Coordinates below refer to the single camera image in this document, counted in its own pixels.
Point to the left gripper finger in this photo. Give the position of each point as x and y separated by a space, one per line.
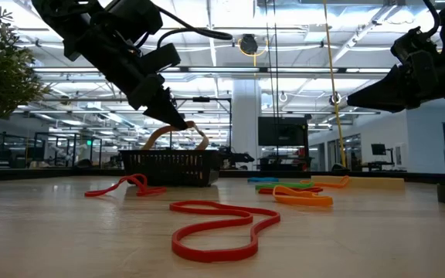
164 110

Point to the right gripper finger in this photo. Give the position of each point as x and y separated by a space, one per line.
388 94

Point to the cream wide rubber band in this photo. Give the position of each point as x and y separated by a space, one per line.
157 135

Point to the thin red rubber band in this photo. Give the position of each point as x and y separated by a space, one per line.
153 190

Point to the blue rubber band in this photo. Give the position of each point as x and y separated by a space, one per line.
263 179

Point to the dark red rubber band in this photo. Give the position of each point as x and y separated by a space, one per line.
269 191

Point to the green rubber band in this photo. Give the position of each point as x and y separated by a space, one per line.
284 185

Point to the large red rubber band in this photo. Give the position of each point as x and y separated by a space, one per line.
207 255

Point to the black background robot arm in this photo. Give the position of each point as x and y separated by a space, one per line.
242 157

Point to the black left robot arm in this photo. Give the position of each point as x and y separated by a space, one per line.
68 23

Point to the small desk monitor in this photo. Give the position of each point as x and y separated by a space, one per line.
379 149

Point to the black plastic slotted basket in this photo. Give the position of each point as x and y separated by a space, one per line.
168 170

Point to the long ceiling light bar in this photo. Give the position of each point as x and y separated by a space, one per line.
222 70

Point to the white square column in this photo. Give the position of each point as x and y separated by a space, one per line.
245 123

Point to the large black display screen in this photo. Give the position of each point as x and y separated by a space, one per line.
282 131

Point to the green artificial plant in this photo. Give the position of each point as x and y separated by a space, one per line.
2 69

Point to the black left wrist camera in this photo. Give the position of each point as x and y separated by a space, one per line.
160 58

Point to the black frame cage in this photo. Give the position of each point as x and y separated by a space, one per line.
68 134

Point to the black aluminium table frame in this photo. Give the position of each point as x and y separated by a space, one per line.
33 174

